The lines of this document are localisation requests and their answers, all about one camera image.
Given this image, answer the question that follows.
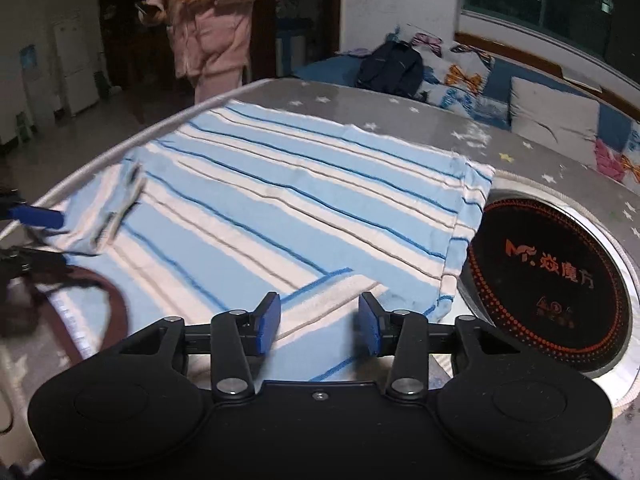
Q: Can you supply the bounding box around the person in pink pajamas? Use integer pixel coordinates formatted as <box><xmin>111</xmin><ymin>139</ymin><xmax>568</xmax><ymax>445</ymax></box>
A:
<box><xmin>138</xmin><ymin>0</ymin><xmax>257</xmax><ymax>104</ymax></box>

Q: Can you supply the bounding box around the grey star quilted table cover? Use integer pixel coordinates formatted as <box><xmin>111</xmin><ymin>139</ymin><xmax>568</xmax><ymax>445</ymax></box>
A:
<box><xmin>1</xmin><ymin>80</ymin><xmax>639</xmax><ymax>479</ymax></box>

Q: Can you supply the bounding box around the white refrigerator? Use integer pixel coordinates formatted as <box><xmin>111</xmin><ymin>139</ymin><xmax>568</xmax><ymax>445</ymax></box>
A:
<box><xmin>52</xmin><ymin>18</ymin><xmax>100</xmax><ymax>116</ymax></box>

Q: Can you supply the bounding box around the blue white striped garment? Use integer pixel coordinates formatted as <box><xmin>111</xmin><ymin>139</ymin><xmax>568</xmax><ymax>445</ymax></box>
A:
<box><xmin>41</xmin><ymin>101</ymin><xmax>495</xmax><ymax>382</ymax></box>

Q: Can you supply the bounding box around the right butterfly print pillow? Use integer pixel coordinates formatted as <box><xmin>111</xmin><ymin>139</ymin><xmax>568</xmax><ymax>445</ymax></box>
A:
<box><xmin>620</xmin><ymin>122</ymin><xmax>640</xmax><ymax>194</ymax></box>

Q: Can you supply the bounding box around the grey plain cushion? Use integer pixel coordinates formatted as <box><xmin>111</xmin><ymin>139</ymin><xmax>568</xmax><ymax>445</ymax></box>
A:
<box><xmin>510</xmin><ymin>77</ymin><xmax>600</xmax><ymax>165</ymax></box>

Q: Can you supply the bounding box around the black round induction cooktop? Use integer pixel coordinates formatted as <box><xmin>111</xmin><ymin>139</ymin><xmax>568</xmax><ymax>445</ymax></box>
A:
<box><xmin>464</xmin><ymin>198</ymin><xmax>631</xmax><ymax>374</ymax></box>

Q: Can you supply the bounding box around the pink crumpled cloth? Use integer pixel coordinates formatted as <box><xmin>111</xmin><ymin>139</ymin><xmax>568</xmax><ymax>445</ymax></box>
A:
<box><xmin>594</xmin><ymin>139</ymin><xmax>625</xmax><ymax>182</ymax></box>

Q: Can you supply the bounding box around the dark blue backpack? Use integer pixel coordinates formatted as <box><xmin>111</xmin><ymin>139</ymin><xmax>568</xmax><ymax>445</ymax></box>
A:
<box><xmin>355</xmin><ymin>41</ymin><xmax>424</xmax><ymax>99</ymax></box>

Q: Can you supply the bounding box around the left butterfly print pillow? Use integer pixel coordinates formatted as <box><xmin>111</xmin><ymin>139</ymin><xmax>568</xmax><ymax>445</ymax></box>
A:
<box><xmin>385</xmin><ymin>24</ymin><xmax>495</xmax><ymax>118</ymax></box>

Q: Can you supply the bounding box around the blue sofa bench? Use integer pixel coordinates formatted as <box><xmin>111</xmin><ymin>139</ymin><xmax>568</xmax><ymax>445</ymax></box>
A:
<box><xmin>292</xmin><ymin>29</ymin><xmax>640</xmax><ymax>172</ymax></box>

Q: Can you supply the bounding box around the butterfly print pillow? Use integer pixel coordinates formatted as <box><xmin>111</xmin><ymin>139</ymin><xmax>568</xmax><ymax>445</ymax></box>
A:
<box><xmin>620</xmin><ymin>122</ymin><xmax>640</xmax><ymax>194</ymax></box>
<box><xmin>385</xmin><ymin>24</ymin><xmax>495</xmax><ymax>118</ymax></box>

